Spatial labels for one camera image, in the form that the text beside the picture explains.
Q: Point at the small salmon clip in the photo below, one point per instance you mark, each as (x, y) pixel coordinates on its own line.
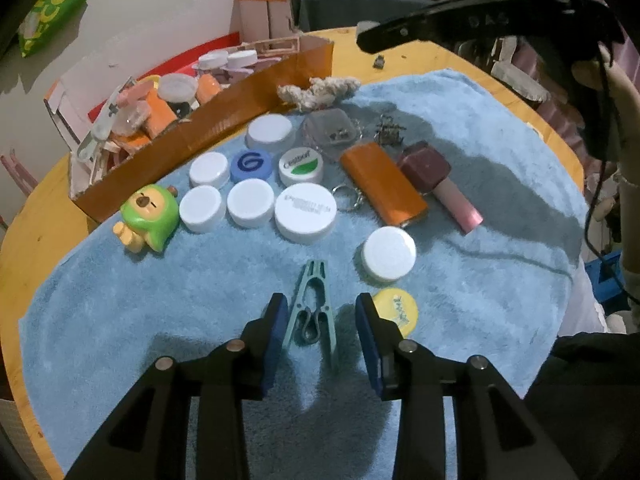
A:
(135, 91)

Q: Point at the small grey plastic link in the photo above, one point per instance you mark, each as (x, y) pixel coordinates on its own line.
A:
(380, 61)

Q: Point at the pink plastic object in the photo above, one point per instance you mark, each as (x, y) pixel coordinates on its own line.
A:
(17, 175)

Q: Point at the white plastic bottle cap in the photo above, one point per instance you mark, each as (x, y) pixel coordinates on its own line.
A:
(210, 170)
(389, 252)
(251, 203)
(201, 208)

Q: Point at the blue bottle cap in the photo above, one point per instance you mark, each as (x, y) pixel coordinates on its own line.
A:
(260, 176)

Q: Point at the blue fluffy towel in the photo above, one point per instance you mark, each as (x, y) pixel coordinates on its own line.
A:
(150, 310)

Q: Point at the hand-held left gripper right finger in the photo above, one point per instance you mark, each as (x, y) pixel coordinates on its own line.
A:
(370, 340)

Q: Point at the person's dark clothing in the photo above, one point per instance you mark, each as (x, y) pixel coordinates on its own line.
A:
(590, 400)

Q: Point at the white cap with green label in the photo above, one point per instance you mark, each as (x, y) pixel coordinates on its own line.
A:
(300, 166)

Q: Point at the blue plastic crate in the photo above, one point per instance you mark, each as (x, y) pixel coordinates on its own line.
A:
(607, 270)

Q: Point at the yellow bottle cap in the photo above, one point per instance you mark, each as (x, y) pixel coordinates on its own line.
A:
(397, 310)

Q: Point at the large wooden clip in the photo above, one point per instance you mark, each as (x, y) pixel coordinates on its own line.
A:
(272, 45)

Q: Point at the small white capped jar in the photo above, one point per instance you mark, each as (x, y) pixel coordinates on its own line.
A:
(212, 60)

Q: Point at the person's right hand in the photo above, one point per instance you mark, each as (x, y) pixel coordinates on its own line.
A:
(627, 130)

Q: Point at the large plain white lid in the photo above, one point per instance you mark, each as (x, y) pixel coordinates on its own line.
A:
(270, 130)

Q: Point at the metal charm cluster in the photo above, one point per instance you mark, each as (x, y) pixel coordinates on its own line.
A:
(390, 130)

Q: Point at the white cloth bag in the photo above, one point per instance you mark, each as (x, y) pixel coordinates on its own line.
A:
(520, 80)

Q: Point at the small black case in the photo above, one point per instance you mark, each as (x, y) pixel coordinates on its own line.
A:
(181, 108)

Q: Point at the side table with dark cloth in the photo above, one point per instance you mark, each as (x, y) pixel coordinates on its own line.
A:
(350, 7)

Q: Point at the green animal figurine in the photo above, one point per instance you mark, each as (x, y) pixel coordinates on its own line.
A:
(150, 215)

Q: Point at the teal clothespin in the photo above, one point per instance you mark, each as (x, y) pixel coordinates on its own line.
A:
(314, 271)

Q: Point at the large pale grey clip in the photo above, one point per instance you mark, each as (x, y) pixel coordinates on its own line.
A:
(102, 122)

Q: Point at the green shopping bag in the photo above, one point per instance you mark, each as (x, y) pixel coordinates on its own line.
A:
(55, 7)

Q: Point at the translucent round lid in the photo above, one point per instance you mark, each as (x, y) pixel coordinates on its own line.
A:
(177, 87)

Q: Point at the orange rectangular case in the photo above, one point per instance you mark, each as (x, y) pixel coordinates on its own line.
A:
(382, 185)

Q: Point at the small clear plastic case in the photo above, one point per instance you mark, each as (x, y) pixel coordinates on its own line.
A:
(325, 132)

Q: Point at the maroon and pink tube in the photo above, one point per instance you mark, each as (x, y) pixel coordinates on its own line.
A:
(425, 165)

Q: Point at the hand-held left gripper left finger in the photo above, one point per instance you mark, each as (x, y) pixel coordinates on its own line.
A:
(275, 340)

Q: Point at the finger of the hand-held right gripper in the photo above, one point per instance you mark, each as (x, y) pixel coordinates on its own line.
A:
(425, 25)

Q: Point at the large white printed lid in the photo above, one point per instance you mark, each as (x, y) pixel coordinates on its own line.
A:
(305, 210)

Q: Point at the orange and white cardboard box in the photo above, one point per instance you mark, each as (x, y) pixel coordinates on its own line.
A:
(225, 115)

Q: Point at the orange soft pack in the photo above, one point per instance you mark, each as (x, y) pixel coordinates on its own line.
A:
(207, 86)
(160, 115)

